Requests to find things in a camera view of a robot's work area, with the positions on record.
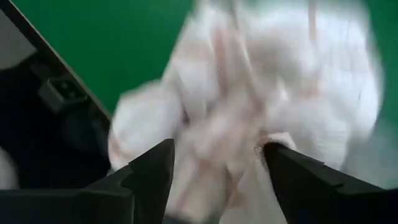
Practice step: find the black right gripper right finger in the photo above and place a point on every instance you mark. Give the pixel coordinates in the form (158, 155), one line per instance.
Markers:
(317, 196)

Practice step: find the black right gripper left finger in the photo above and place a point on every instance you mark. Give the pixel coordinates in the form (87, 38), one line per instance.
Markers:
(124, 199)

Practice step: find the clear plastic bin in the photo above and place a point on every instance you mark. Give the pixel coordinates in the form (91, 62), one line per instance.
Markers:
(373, 155)

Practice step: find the white pink-striped towel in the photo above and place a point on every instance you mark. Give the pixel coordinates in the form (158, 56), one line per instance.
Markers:
(248, 77)

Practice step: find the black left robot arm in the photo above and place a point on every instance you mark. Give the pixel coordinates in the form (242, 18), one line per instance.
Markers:
(46, 146)

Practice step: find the black aluminium table frame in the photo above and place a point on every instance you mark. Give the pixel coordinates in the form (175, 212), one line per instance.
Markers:
(46, 51)

